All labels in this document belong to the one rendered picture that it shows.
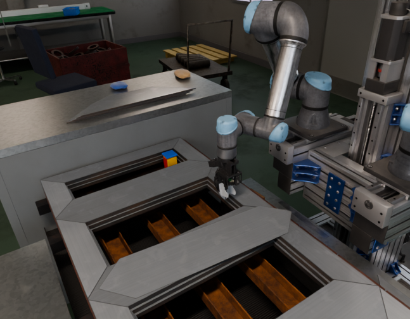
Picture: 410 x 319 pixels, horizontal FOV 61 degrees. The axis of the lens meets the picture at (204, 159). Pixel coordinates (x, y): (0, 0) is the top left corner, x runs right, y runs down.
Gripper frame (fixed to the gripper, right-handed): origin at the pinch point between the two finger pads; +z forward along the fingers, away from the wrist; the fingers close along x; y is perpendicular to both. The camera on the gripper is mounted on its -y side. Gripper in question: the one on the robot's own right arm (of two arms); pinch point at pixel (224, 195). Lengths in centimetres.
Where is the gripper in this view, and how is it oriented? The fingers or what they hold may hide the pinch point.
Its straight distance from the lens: 144.0
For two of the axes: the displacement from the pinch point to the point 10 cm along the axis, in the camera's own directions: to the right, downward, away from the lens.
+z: 0.4, 8.6, 5.0
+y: 5.3, 4.1, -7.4
